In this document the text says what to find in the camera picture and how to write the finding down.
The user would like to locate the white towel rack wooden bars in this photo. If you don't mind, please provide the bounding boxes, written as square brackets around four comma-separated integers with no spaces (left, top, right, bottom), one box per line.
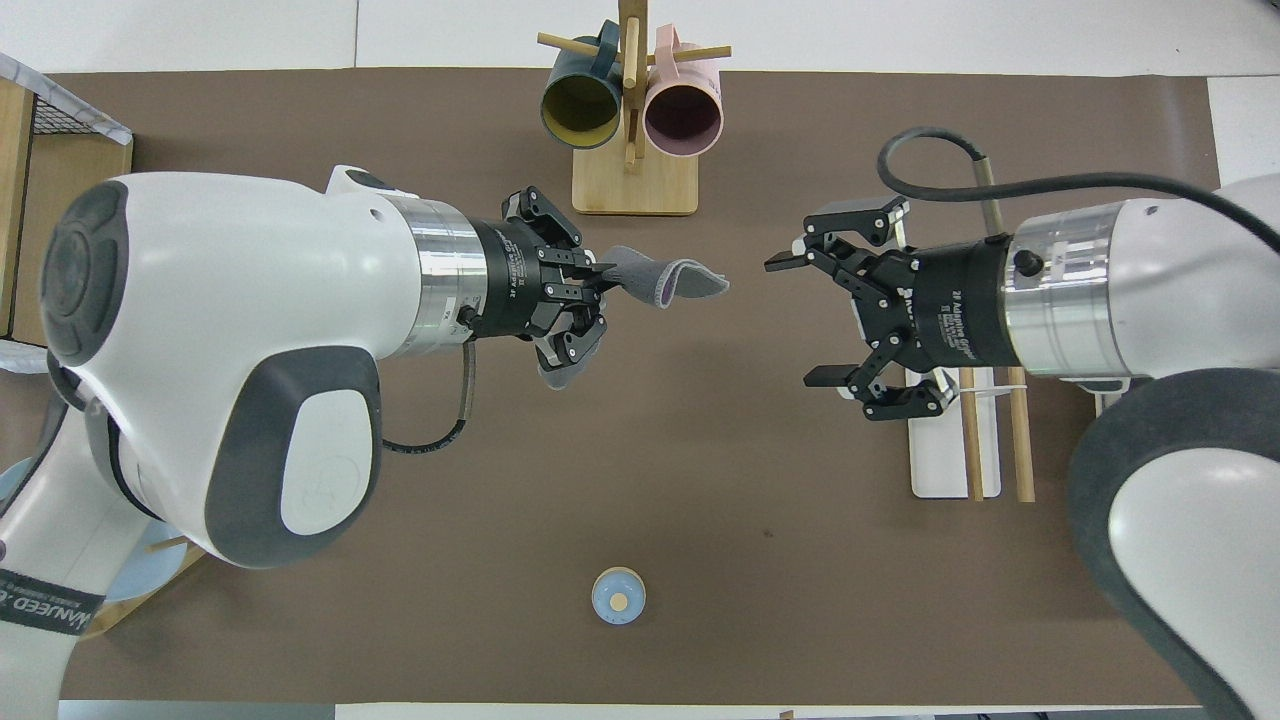
[905,365,1037,504]

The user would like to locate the purple and grey towel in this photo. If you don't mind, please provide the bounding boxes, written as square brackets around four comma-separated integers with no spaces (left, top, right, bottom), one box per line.
[536,244,732,392]

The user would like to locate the light blue plate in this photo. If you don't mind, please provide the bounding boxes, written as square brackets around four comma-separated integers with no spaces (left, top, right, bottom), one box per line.
[0,457,191,606]

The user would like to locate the black wire mesh basket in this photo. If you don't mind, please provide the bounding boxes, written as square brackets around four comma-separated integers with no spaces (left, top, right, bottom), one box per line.
[30,90,109,138]

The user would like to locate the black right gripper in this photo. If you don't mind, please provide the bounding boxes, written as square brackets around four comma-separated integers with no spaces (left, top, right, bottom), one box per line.
[764,196,1017,422]

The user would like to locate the wooden plate rack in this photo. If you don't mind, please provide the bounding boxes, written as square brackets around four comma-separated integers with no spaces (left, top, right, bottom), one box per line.
[85,535,207,641]

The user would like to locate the brown table mat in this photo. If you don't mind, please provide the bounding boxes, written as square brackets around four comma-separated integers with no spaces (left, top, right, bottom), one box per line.
[0,67,1226,706]

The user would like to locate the wooden mug tree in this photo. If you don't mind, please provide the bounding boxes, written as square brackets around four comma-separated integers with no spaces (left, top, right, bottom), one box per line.
[537,0,733,217]

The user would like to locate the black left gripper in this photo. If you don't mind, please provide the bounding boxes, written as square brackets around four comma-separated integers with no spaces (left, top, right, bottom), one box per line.
[468,184,617,373]

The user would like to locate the dark blue mug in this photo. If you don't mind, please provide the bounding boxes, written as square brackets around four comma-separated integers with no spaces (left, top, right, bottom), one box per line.
[540,20,626,151]

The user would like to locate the pink mug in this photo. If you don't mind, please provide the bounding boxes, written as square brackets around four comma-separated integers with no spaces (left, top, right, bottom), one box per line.
[643,24,724,159]

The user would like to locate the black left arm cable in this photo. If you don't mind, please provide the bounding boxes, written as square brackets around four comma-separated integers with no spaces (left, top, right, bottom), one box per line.
[382,335,481,457]

